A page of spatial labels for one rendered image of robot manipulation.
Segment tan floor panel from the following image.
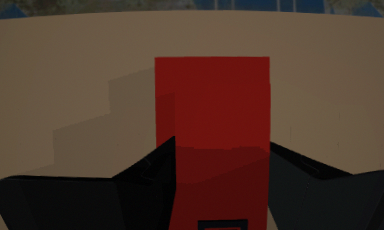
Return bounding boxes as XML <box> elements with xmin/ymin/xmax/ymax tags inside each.
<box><xmin>0</xmin><ymin>10</ymin><xmax>384</xmax><ymax>179</ymax></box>

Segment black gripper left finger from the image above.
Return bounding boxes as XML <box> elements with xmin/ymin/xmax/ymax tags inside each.
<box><xmin>0</xmin><ymin>136</ymin><xmax>176</xmax><ymax>230</ymax></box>

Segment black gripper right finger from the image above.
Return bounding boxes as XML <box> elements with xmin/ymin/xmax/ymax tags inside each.
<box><xmin>268</xmin><ymin>141</ymin><xmax>384</xmax><ymax>230</ymax></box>

